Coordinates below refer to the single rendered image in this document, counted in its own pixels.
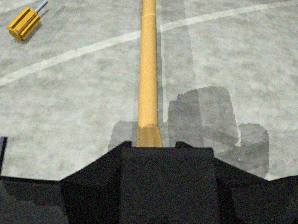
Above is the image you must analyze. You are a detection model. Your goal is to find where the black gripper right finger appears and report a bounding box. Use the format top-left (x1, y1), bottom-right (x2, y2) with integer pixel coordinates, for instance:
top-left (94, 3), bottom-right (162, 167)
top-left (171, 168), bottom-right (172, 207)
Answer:
top-left (214, 157), bottom-right (298, 224)

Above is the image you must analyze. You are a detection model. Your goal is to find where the dark grey l-shaped bar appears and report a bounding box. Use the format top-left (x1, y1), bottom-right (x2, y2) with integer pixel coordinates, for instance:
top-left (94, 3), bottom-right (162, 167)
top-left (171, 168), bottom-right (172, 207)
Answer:
top-left (0, 137), bottom-right (7, 173)

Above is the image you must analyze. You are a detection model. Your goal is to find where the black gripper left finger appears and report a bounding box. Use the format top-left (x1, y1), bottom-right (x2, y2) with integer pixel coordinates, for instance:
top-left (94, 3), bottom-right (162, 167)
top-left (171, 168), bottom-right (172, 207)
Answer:
top-left (0, 141), bottom-right (132, 224)

